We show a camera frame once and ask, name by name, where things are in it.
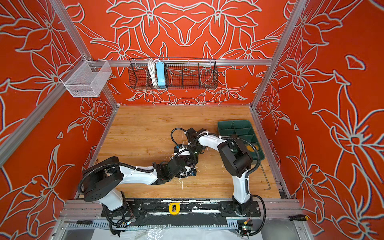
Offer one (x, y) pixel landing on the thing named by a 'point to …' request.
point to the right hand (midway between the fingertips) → (186, 163)
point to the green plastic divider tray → (242, 129)
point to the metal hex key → (266, 177)
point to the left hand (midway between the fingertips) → (183, 158)
